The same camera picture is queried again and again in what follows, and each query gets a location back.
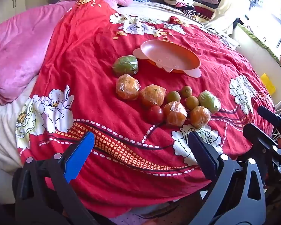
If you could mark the small brown-green kiwi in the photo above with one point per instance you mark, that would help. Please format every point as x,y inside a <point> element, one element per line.
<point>192,102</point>
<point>172,96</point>
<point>186,91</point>

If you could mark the plastic-wrapped orange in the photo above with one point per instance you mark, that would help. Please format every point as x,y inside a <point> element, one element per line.
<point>175,113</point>
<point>200,116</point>
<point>153,95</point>
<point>127,86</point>

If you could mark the red floral blanket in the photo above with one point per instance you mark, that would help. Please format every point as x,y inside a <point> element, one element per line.
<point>96,58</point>

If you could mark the pink plush blanket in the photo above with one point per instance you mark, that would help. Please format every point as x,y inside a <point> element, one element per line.
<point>18,51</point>

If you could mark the cream curtain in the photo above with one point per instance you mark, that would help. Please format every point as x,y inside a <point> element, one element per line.
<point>231,9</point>

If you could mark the window ledge with green trim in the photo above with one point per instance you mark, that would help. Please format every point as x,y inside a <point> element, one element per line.
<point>253,51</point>

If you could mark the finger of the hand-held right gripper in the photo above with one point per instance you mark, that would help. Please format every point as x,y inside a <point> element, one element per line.
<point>257,136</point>
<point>271,117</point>

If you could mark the large green citrus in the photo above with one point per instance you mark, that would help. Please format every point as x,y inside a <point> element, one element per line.
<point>125,65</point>

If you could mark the window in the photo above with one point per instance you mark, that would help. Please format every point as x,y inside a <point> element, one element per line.
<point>271,4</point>

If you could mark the yellow bag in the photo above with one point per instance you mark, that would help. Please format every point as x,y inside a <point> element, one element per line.
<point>268,83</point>

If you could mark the red tomato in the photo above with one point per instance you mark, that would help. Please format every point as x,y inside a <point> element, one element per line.
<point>155,114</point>

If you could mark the white fleece blanket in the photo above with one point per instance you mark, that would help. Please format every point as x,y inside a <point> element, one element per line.
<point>2,131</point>

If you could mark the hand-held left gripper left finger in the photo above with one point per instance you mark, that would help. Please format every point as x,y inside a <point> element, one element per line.
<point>79,159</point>

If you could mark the white crumpled cloth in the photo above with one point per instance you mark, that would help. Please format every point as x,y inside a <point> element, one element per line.
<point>229,41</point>

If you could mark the white wardrobe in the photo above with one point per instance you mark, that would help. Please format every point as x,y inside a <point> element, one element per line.
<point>7,4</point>

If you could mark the small green citrus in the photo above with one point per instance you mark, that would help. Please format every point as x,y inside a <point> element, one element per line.
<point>209,101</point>

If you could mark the black garment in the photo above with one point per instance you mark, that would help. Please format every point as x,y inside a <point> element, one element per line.
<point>239,23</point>

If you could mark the pink plastic bowl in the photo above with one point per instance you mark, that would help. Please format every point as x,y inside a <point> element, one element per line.
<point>169,56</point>

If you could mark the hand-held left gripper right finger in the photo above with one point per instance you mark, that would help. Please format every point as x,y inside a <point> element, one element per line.
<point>201,154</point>

